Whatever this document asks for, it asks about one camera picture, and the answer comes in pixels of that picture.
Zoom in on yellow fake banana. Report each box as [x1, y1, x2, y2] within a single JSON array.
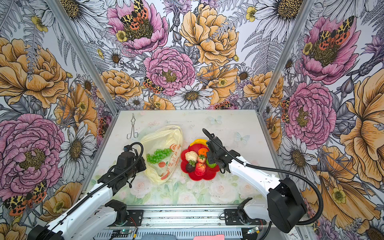
[[190, 139, 207, 146]]

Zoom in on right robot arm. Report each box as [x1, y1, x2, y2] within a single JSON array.
[[203, 129, 307, 233]]

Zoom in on translucent yellowish plastic bag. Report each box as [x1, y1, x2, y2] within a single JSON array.
[[140, 125, 184, 185]]

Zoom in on green fake pepper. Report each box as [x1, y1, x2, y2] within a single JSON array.
[[206, 160, 217, 169]]

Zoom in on pink cloth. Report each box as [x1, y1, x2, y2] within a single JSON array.
[[193, 235, 225, 240]]

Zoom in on cream fake garlic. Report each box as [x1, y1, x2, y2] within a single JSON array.
[[185, 151, 199, 163]]

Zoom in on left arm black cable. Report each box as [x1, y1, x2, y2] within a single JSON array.
[[35, 141, 145, 240]]

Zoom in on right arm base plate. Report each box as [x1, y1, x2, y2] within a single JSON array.
[[224, 209, 267, 226]]

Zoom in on metal tongs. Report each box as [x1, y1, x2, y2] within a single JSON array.
[[127, 114, 139, 140]]

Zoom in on dark purple fake mangosteen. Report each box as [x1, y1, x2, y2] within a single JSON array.
[[186, 161, 196, 173]]

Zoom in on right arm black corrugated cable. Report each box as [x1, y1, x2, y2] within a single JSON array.
[[202, 128, 324, 240]]

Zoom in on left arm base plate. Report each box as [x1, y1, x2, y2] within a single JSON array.
[[115, 210, 144, 227]]

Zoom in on orange fake fruit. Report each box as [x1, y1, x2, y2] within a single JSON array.
[[198, 148, 209, 158]]

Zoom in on small circuit board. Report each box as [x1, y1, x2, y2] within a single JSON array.
[[109, 229, 138, 240]]

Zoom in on red fake apple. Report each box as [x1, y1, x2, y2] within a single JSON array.
[[194, 162, 207, 177]]

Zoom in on aluminium front rail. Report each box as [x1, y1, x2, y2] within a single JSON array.
[[95, 205, 310, 230]]

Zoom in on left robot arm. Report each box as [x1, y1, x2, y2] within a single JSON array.
[[27, 150, 146, 240]]

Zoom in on small red fake strawberry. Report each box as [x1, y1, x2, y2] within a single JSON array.
[[197, 155, 207, 164]]

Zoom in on green fake grapes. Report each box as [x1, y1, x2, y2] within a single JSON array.
[[147, 149, 173, 164]]

